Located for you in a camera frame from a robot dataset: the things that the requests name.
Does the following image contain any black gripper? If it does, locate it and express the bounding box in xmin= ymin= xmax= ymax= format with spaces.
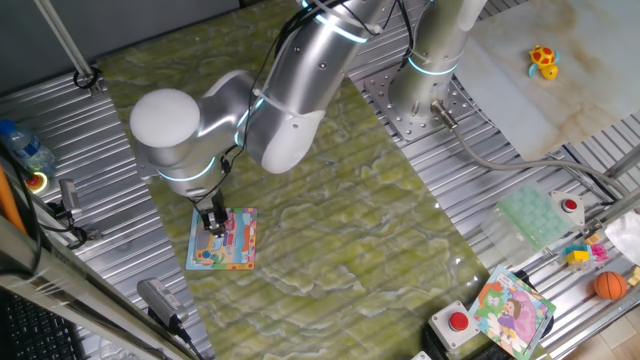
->
xmin=190 ymin=188 xmax=229 ymax=238

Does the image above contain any bus picture puzzle board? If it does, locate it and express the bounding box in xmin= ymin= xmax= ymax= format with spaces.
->
xmin=185 ymin=206 xmax=260 ymax=272

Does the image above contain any green marble pattern mat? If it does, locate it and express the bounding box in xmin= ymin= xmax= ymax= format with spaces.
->
xmin=97 ymin=0 xmax=551 ymax=360

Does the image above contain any clear plastic water bottle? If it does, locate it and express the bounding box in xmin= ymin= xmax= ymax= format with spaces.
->
xmin=0 ymin=118 xmax=57 ymax=177

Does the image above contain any orange pole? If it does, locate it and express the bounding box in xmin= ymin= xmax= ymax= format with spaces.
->
xmin=0 ymin=164 xmax=27 ymax=236

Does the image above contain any black keyboard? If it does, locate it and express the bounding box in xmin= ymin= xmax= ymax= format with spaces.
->
xmin=0 ymin=289 xmax=86 ymax=360

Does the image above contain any white metal pole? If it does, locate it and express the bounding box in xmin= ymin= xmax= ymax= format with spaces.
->
xmin=33 ymin=0 xmax=104 ymax=97

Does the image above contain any grey box with red button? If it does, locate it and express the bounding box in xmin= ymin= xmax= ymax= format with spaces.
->
xmin=428 ymin=299 xmax=482 ymax=351

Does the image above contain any translucent green ice tray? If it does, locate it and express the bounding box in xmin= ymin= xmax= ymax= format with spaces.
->
xmin=479 ymin=180 xmax=576 ymax=267

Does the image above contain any white marble slab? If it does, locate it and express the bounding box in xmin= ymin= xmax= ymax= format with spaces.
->
xmin=453 ymin=0 xmax=640 ymax=162

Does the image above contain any small white red button box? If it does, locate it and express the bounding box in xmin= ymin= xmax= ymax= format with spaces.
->
xmin=549 ymin=189 xmax=586 ymax=227

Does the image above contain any colourful building block toy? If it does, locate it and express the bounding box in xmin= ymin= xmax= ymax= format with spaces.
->
xmin=560 ymin=241 xmax=611 ymax=271

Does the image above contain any yellow turtle toy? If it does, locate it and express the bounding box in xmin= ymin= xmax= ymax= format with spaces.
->
xmin=528 ymin=44 xmax=561 ymax=82

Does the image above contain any aluminium profile bar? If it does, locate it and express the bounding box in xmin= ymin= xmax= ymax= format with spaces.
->
xmin=602 ymin=144 xmax=640 ymax=181
xmin=582 ymin=187 xmax=640 ymax=237

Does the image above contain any orange toy basketball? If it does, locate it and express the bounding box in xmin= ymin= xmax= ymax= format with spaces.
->
xmin=593 ymin=270 xmax=629 ymax=301

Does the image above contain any white tissue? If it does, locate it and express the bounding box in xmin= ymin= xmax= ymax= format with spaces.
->
xmin=603 ymin=209 xmax=640 ymax=267

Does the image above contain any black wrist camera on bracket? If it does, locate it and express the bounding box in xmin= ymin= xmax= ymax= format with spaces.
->
xmin=133 ymin=144 xmax=160 ymax=184

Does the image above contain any grey camera box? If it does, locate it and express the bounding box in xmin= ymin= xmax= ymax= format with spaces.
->
xmin=136 ymin=277 xmax=206 ymax=360

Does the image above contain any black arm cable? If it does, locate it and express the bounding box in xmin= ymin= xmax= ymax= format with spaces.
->
xmin=192 ymin=0 xmax=351 ymax=214

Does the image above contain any aluminium frame beam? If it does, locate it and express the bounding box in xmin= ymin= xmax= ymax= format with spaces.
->
xmin=0 ymin=214 xmax=199 ymax=360

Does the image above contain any red button with yellow ring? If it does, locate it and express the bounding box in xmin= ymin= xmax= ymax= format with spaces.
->
xmin=23 ymin=171 xmax=51 ymax=197

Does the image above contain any black cable loop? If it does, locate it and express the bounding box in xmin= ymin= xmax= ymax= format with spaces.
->
xmin=73 ymin=66 xmax=104 ymax=92

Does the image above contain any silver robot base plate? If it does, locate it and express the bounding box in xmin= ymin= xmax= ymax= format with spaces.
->
xmin=362 ymin=64 xmax=481 ymax=144

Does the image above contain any grey hose with metal connector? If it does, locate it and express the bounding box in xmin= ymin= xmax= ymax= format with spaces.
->
xmin=430 ymin=99 xmax=631 ymax=201

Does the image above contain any black cable bundle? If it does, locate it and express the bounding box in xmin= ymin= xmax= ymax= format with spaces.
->
xmin=349 ymin=0 xmax=416 ymax=69

